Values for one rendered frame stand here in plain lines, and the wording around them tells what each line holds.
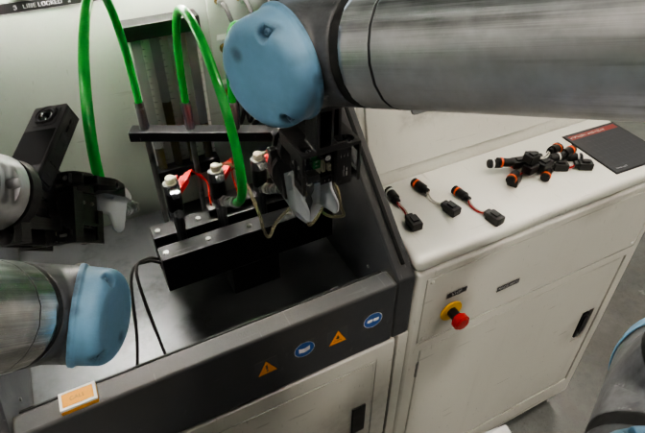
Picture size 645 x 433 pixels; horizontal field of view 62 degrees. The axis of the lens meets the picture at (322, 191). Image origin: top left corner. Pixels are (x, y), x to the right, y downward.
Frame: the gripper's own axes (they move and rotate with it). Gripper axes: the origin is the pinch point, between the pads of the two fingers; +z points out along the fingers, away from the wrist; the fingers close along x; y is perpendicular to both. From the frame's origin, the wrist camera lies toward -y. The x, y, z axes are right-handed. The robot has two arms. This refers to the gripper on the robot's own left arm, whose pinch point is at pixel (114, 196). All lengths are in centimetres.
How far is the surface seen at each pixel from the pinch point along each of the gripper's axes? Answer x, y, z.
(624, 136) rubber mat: 89, -9, 69
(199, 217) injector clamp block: -1.6, 0.1, 31.3
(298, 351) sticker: 16.1, 26.3, 26.9
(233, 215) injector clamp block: 4.5, 0.4, 33.6
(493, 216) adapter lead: 53, 7, 40
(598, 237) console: 78, 13, 66
